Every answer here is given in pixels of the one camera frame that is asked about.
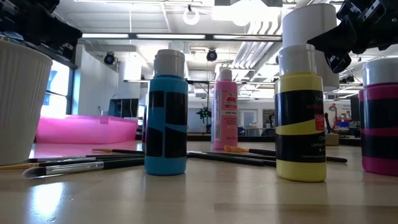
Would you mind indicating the black ceiling spotlight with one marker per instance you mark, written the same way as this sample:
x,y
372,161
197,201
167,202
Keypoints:
x,y
109,58
211,55

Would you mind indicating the small light blue paint bottle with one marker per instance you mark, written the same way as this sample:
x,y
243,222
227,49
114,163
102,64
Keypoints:
x,y
166,84

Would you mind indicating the long ceiling light bar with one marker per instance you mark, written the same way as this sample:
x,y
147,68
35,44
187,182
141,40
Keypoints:
x,y
171,36

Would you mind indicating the pink plastic tray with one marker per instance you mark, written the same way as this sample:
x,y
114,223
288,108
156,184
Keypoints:
x,y
84,130

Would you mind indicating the brown cardboard box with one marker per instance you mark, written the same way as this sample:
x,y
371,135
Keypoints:
x,y
331,140

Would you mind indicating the table lamp white shade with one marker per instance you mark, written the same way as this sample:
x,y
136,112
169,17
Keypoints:
x,y
308,25

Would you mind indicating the large pink paint bottle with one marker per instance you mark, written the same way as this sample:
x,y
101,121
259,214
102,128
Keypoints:
x,y
225,124

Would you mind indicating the small yellow paint bottle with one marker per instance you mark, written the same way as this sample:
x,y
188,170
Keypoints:
x,y
300,81

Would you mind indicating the black monitor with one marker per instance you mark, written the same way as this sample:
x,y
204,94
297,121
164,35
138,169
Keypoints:
x,y
124,108

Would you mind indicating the white ribbed cup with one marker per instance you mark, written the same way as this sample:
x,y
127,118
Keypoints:
x,y
21,102

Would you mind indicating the small magenta paint bottle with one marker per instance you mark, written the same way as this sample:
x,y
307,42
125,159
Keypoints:
x,y
379,93

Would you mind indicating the flat paintbrush silver ferrule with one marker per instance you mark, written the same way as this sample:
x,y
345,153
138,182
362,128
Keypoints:
x,y
71,168

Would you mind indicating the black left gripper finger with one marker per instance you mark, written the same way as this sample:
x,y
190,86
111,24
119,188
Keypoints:
x,y
62,32
69,51

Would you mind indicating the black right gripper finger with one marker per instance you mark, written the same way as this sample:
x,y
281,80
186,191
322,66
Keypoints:
x,y
339,62
335,39

